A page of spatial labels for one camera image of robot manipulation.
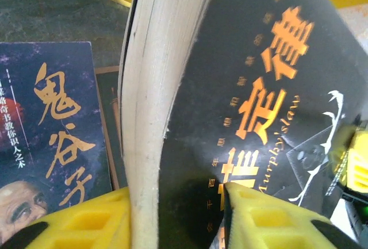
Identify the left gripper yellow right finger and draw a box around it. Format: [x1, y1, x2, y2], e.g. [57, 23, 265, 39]
[223, 182, 362, 249]

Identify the beige scroll cover book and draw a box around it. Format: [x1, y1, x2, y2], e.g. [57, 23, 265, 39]
[94, 65, 129, 190]

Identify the purple gold calligraphy book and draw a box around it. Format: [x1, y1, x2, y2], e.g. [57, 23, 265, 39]
[0, 41, 113, 224]

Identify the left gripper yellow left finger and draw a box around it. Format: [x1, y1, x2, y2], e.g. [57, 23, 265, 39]
[0, 187, 133, 249]

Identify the black orange title book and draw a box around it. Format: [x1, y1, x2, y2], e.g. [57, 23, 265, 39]
[117, 0, 368, 249]

